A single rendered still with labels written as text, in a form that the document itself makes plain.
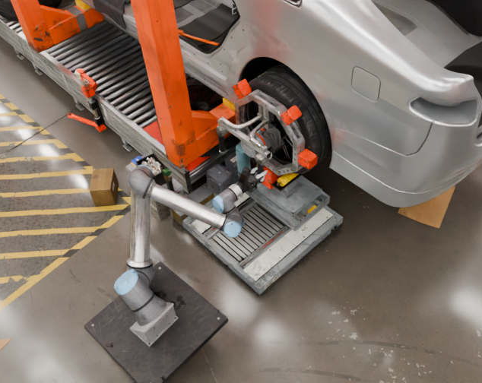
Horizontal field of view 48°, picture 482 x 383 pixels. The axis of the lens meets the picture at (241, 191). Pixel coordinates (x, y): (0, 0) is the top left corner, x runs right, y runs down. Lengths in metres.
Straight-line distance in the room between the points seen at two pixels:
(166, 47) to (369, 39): 1.10
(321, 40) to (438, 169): 0.87
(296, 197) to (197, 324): 1.18
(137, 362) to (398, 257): 1.85
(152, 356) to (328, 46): 1.91
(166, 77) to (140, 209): 0.76
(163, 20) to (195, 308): 1.63
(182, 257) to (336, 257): 1.07
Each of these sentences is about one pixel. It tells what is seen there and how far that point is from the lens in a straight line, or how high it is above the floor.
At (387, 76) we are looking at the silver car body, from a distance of 2.66.
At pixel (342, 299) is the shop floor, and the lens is 3.66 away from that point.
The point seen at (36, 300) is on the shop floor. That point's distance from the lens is 3.98.
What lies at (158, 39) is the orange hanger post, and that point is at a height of 1.52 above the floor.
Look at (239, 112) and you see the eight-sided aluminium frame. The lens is 3.45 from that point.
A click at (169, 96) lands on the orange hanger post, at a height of 1.14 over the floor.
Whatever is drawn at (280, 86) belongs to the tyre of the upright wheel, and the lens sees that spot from 3.20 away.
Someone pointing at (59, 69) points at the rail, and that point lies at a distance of 5.07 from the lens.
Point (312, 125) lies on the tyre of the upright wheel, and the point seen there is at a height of 1.04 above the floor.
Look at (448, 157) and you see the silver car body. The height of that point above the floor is 1.20.
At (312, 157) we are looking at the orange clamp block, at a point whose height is 0.89.
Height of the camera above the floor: 3.17
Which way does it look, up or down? 49 degrees down
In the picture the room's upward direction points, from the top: 5 degrees counter-clockwise
